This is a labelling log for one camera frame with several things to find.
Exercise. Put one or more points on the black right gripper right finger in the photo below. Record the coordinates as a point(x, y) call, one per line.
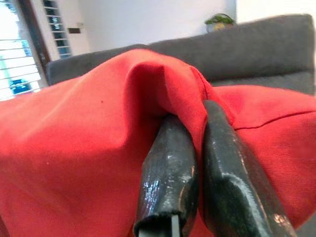
point(227, 177)

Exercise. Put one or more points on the blue object outside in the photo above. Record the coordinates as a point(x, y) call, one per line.
point(21, 87)

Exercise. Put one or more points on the red pillow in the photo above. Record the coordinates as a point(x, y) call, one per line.
point(74, 135)

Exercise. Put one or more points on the green potted plant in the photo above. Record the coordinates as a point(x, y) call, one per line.
point(218, 21)

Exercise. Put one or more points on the dark wall plate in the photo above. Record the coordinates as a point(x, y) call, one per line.
point(74, 30)

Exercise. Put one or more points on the brown door frame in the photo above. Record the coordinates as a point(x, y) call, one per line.
point(34, 37)

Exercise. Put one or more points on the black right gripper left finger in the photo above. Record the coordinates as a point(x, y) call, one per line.
point(168, 172)

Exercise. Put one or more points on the glass louvre window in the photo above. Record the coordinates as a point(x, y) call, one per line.
point(58, 29)

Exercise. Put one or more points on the barred window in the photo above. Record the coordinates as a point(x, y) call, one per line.
point(12, 56)

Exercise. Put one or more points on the grey fabric sofa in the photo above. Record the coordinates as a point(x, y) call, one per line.
point(247, 49)

